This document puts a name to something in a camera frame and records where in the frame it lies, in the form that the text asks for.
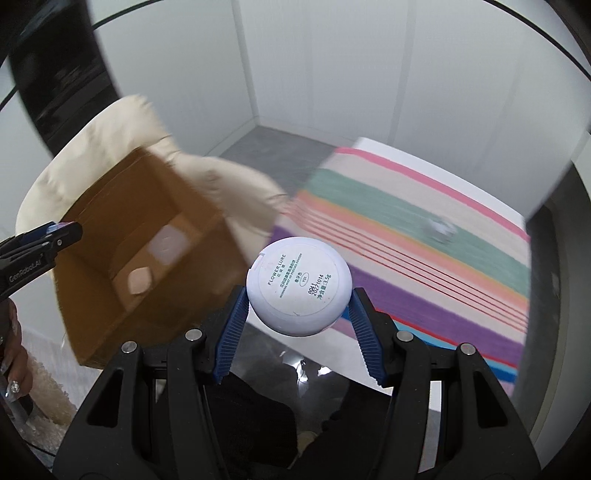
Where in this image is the small blue-grey toy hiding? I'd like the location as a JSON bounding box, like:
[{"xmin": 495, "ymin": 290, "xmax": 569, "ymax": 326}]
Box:
[{"xmin": 425, "ymin": 217, "xmax": 458, "ymax": 243}]

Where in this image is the clear square plastic lid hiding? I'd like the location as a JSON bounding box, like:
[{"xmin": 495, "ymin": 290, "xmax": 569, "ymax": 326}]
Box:
[{"xmin": 150, "ymin": 226, "xmax": 190, "ymax": 266}]

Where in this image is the black glossy panel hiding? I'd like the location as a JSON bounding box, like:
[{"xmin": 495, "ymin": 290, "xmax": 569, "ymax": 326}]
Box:
[{"xmin": 0, "ymin": 0, "xmax": 118, "ymax": 153}]

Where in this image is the beige powder puff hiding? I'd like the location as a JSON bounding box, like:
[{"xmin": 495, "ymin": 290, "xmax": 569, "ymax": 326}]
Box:
[{"xmin": 127, "ymin": 265, "xmax": 153, "ymax": 296}]

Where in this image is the cream padded chair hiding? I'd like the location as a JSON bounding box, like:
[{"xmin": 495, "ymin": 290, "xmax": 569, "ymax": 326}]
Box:
[{"xmin": 16, "ymin": 95, "xmax": 289, "ymax": 252}]

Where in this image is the brown cardboard box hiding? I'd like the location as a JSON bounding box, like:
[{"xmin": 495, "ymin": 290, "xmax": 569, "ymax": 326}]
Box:
[{"xmin": 53, "ymin": 147, "xmax": 252, "ymax": 370}]

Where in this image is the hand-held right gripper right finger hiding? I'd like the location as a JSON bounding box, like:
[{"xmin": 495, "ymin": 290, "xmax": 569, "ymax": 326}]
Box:
[{"xmin": 347, "ymin": 287, "xmax": 541, "ymax": 480}]

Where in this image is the striped multicolour cloth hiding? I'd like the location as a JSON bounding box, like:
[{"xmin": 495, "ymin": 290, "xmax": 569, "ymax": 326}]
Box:
[{"xmin": 270, "ymin": 147, "xmax": 532, "ymax": 384}]

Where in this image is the person's left hand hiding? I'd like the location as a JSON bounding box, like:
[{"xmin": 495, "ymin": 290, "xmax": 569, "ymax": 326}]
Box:
[{"xmin": 0, "ymin": 298, "xmax": 35, "ymax": 407}]

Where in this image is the white round compact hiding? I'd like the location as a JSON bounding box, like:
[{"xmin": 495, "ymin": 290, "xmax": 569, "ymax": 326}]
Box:
[{"xmin": 246, "ymin": 236, "xmax": 352, "ymax": 337}]

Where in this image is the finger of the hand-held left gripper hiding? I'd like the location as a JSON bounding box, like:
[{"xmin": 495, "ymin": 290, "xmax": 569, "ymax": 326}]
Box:
[
  {"xmin": 0, "ymin": 223, "xmax": 84, "ymax": 272},
  {"xmin": 0, "ymin": 220, "xmax": 63, "ymax": 252}
]

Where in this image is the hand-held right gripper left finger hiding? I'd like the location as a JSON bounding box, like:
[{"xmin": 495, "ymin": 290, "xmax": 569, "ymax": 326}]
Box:
[{"xmin": 53, "ymin": 286, "xmax": 252, "ymax": 480}]

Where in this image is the beige fuzzy rug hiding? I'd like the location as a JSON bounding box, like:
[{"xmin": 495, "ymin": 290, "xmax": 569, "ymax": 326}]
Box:
[{"xmin": 23, "ymin": 357, "xmax": 77, "ymax": 428}]

